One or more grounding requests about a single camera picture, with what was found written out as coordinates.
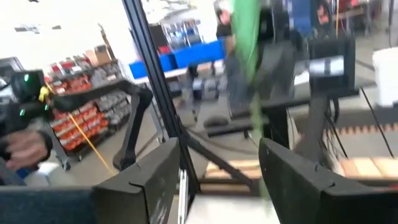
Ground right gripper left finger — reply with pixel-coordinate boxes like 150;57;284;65
92;138;182;224

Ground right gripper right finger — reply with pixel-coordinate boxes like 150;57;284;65
258;138;349;224

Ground red artificial tulip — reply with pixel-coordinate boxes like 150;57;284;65
231;0;271;200

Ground shelf with red grey bins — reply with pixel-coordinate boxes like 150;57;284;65
46;57;133;162

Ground black orange striped mat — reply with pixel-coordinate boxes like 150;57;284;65
337;123;398;135

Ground person's hand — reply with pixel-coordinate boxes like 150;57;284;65
4;129;53;172

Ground person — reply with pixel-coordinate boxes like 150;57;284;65
214;0;299;105

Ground brown cardboard box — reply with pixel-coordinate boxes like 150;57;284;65
94;44;113;65

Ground white box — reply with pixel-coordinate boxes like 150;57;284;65
372;46;398;108

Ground blue bins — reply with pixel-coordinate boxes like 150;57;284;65
128;39;226;80

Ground thin yellow cord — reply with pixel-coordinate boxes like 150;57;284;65
43;83;116;175

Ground black leader arm handle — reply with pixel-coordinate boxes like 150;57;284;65
0;70;53;134

